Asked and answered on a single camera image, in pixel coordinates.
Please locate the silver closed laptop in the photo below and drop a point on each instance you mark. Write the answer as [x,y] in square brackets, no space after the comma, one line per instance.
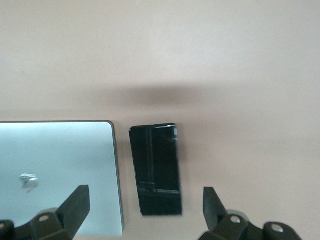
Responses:
[62,155]

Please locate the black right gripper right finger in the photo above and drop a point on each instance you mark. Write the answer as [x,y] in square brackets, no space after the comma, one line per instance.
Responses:
[215,215]

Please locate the black smartphone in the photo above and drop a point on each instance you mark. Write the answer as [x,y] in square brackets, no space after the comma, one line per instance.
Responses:
[162,170]

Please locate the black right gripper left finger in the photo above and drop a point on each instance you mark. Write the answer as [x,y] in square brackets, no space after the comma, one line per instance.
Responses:
[72,210]

